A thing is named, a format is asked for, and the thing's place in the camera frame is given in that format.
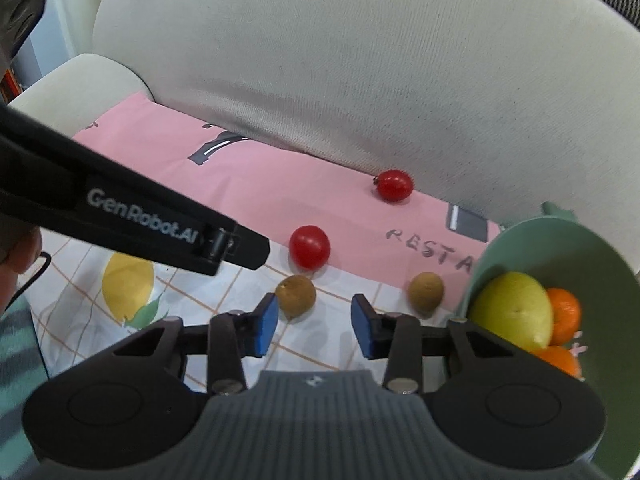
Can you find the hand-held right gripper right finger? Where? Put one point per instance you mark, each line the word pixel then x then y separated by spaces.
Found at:
pixel 361 327

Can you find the red cherry tomato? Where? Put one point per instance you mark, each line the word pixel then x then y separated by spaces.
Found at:
pixel 395 185
pixel 310 245

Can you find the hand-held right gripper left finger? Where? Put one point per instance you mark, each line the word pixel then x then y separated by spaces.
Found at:
pixel 268 325

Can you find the pink checked printed cloth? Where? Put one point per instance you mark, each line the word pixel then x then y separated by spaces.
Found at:
pixel 300 190

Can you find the orange mandarin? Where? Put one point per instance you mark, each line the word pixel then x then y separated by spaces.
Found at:
pixel 562 361
pixel 566 312

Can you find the brown kiwi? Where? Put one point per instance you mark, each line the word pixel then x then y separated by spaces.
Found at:
pixel 426 291
pixel 295 296

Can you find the beige sofa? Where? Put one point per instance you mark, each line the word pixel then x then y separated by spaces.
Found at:
pixel 350 60

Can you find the person's left hand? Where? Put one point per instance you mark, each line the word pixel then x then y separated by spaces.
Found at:
pixel 20 257

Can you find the green plastic colander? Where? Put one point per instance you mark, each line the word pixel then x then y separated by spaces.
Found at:
pixel 600 280

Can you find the teal striped cloth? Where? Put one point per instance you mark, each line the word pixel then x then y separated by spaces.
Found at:
pixel 15 370

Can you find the yellow-green mango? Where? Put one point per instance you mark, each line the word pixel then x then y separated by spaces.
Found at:
pixel 512 310

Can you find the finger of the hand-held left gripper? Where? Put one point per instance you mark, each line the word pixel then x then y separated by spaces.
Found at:
pixel 245 250

